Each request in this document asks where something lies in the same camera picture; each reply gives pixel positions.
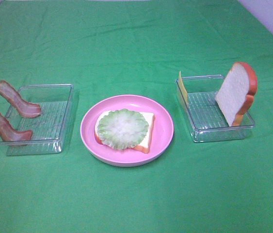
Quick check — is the right clear plastic tray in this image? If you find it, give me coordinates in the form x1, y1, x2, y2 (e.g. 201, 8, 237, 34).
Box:
176, 74, 255, 143

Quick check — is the green lettuce leaf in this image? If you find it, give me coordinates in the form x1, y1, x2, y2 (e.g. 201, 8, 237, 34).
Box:
96, 109, 150, 150

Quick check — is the pink round plate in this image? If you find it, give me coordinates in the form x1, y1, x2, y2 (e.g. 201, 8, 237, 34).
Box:
80, 95, 174, 167

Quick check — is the bacon strip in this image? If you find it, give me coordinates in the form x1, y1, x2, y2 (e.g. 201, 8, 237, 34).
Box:
0, 113, 33, 141
0, 80, 41, 118

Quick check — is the green table cloth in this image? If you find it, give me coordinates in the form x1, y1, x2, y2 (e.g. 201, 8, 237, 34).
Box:
0, 0, 273, 233

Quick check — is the clear plastic tray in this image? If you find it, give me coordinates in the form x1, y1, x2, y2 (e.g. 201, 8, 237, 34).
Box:
176, 74, 255, 143
0, 84, 74, 156

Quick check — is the toast bread slice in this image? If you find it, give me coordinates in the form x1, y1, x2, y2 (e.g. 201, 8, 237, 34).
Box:
215, 62, 257, 127
94, 110, 156, 154

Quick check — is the yellow cheese slice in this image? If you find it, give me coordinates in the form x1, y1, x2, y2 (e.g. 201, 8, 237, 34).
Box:
178, 71, 189, 106

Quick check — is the left clear plastic tray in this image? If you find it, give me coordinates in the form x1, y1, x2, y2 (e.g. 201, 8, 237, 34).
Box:
0, 84, 74, 156

